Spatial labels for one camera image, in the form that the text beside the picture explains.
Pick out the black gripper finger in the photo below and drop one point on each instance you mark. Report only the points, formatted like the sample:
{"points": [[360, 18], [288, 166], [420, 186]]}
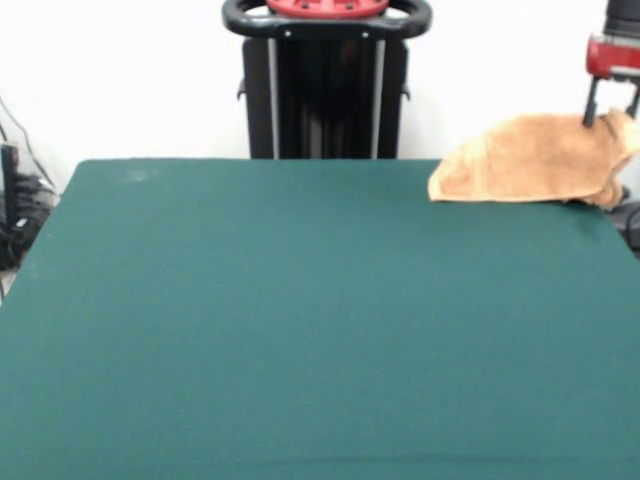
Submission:
{"points": [[592, 102], [635, 102]]}

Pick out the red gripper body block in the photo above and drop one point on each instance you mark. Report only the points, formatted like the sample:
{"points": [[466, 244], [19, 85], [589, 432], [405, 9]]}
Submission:
{"points": [[612, 57]]}

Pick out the tan terry towel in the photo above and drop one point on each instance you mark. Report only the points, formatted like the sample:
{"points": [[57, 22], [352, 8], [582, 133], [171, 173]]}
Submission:
{"points": [[535, 160]]}

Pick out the red robot base disc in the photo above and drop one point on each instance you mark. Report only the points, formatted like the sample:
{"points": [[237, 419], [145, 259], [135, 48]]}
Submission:
{"points": [[325, 9]]}

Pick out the dark grey chair base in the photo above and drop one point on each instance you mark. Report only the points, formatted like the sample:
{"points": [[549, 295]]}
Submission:
{"points": [[632, 227]]}

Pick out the dark green table cloth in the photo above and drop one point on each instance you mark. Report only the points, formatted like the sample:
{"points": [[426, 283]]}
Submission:
{"points": [[250, 325]]}

